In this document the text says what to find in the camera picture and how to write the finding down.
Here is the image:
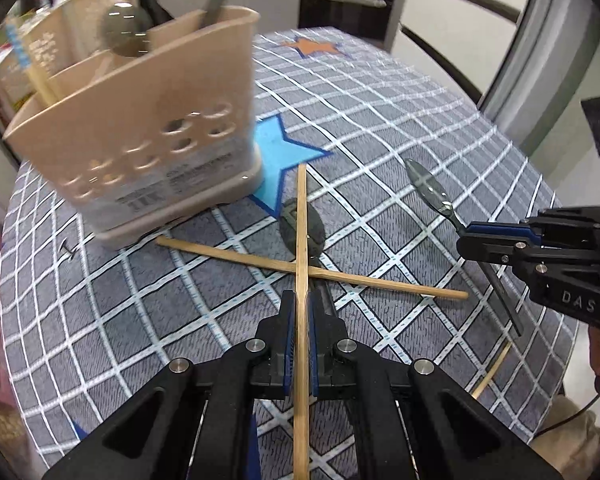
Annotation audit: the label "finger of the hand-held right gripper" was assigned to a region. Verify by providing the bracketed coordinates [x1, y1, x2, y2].
[466, 217, 547, 242]
[456, 236, 537, 267]

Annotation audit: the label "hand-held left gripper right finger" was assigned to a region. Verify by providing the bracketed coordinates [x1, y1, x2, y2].
[307, 280, 563, 480]

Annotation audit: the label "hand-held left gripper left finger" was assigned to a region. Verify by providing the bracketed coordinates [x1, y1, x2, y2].
[42, 289, 297, 480]

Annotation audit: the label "silver metal spoon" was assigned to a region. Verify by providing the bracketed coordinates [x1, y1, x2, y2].
[404, 157, 525, 337]

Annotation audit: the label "slim wooden chopstick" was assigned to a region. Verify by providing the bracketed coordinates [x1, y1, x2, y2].
[156, 237, 469, 302]
[471, 342, 513, 401]
[294, 164, 312, 480]

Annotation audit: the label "dark translucent plastic spoon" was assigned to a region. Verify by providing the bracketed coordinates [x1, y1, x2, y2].
[101, 2, 153, 58]
[278, 197, 338, 318]
[200, 0, 236, 28]

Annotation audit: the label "beige plastic utensil holder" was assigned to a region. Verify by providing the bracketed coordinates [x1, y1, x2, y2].
[2, 5, 266, 251]

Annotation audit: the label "bundle of wooden chopsticks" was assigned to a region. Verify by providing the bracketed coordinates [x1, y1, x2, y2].
[5, 15, 61, 108]

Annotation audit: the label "person's beige trousers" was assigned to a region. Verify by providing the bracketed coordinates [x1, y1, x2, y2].
[530, 395, 600, 476]

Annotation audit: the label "grey sliding door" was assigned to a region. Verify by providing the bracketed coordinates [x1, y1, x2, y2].
[477, 0, 600, 156]

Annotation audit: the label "black built-in oven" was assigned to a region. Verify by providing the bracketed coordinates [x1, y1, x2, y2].
[299, 0, 398, 41]

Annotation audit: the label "beige perforated basket rack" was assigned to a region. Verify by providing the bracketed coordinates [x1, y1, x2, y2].
[0, 0, 148, 106]

